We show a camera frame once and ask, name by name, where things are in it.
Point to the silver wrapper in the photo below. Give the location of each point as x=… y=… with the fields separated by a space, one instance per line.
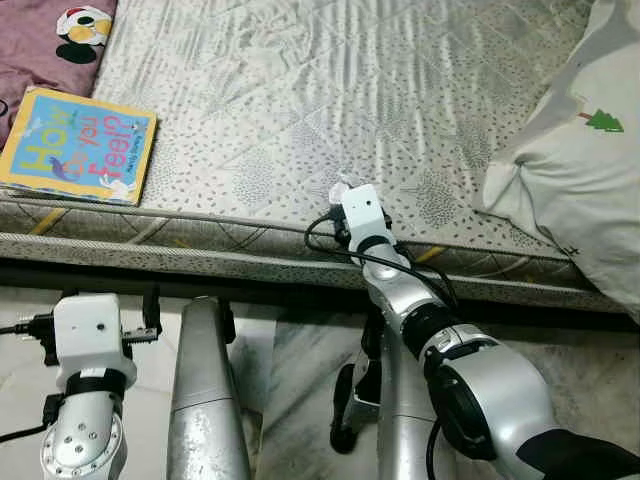
x=342 y=186

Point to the blue yellow children's book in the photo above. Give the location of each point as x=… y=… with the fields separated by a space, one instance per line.
x=80 y=150

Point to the white pillow with tree print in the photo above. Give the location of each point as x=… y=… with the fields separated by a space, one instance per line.
x=580 y=180

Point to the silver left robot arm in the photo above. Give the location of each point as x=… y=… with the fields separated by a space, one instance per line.
x=85 y=440

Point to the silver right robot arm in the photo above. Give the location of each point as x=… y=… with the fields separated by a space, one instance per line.
x=480 y=390

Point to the silver left robot leg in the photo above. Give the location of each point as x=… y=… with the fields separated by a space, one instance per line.
x=205 y=400

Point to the silver robot leg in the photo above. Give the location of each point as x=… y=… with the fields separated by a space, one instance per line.
x=400 y=440
x=205 y=400

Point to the white quilted mattress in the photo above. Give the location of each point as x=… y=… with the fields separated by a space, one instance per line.
x=300 y=90

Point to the silver right robot leg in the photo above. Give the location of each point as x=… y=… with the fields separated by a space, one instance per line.
x=400 y=440

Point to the purple cartoon print blanket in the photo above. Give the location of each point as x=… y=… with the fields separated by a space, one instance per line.
x=30 y=40

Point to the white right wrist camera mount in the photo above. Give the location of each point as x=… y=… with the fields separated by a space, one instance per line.
x=365 y=210

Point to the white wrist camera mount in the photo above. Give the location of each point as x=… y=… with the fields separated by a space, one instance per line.
x=88 y=335
x=365 y=210

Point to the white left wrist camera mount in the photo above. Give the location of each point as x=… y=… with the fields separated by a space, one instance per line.
x=88 y=335

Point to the dark bed frame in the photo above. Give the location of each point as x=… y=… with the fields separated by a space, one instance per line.
x=200 y=280

